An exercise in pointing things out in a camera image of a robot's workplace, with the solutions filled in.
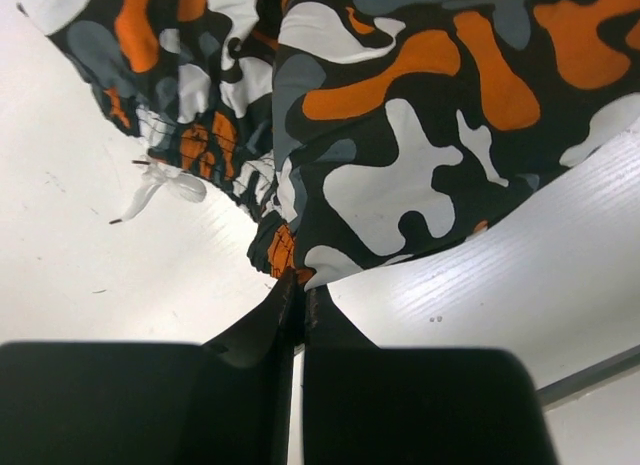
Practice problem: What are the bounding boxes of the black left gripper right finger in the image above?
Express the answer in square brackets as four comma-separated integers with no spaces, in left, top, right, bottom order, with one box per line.
[302,287,556,465]

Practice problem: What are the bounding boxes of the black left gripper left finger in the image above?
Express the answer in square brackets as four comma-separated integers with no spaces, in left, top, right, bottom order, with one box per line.
[1,273,296,464]

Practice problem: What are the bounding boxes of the orange grey camouflage shorts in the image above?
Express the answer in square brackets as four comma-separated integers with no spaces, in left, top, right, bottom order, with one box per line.
[18,0,639,289]

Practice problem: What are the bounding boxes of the aluminium table edge rail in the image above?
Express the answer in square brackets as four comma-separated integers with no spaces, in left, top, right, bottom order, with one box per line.
[538,346,639,409]

